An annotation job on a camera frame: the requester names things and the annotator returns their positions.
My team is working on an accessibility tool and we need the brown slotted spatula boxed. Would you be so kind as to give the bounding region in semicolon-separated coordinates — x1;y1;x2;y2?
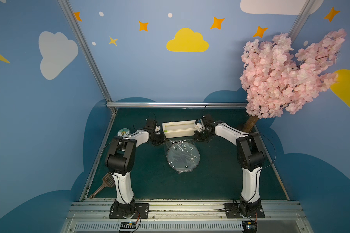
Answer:
89;172;115;199

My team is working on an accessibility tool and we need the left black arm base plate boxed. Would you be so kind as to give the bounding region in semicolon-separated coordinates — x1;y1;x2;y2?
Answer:
109;203;150;219

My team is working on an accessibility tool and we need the clear plastic wrap sheet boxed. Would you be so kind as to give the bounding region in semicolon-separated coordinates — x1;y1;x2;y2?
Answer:
163;138;201;174

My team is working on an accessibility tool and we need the aluminium front rail frame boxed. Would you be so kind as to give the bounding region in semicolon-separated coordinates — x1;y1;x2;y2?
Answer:
61;199;313;233

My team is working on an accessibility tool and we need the pink cherry blossom tree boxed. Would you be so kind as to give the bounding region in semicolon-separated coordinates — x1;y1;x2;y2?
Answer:
240;29;347;133

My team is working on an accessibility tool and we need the aluminium back frame bar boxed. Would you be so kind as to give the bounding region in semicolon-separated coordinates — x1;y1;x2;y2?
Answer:
107;102;247;109

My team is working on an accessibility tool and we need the white plastic wrap dispenser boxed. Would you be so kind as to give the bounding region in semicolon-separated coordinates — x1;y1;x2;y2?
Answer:
162;120;197;138

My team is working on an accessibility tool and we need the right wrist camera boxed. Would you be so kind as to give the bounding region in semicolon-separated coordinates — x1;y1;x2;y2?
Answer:
195;114;214;132

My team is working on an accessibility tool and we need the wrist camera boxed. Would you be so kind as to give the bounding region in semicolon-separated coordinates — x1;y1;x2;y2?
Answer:
143;118;160;132
195;114;214;132

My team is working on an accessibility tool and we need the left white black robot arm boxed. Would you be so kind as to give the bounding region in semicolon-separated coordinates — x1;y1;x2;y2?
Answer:
105;130;166;208

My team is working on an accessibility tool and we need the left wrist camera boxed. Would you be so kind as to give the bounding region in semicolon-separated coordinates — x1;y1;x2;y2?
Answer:
143;118;160;132

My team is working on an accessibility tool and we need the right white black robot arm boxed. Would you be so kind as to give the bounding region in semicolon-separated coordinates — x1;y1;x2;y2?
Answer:
194;120;266;213

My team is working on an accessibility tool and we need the round grey glass plate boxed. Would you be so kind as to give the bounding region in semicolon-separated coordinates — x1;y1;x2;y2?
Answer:
166;140;201;172

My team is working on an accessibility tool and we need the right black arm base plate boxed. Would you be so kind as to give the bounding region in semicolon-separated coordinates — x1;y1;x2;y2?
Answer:
224;202;265;219

